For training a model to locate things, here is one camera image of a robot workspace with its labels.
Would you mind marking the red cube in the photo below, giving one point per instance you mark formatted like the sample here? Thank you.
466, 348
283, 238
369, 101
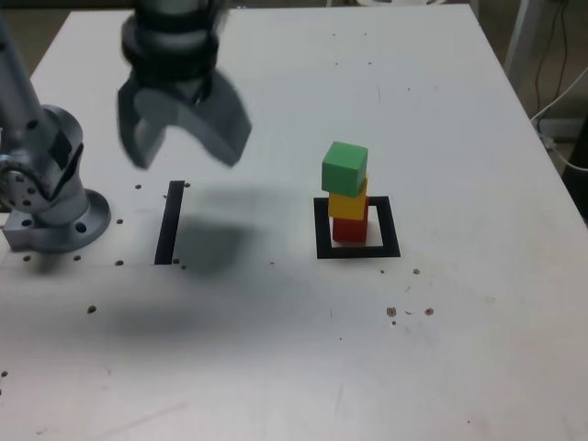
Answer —
349, 230

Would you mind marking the black tape strip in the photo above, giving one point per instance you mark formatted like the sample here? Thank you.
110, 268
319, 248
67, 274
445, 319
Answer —
169, 220

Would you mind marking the white metal stand leg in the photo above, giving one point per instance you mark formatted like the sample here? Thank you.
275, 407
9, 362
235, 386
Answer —
519, 46

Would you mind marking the black tape square outline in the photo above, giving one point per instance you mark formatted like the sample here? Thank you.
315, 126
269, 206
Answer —
321, 229

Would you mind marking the yellow cube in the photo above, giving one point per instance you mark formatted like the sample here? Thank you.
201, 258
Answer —
347, 206

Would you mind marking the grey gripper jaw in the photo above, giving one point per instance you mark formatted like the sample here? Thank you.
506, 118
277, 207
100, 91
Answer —
216, 124
138, 142

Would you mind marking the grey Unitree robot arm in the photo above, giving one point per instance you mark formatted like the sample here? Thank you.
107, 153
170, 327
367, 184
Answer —
50, 138

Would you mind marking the green cube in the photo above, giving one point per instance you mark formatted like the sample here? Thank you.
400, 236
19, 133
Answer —
343, 167

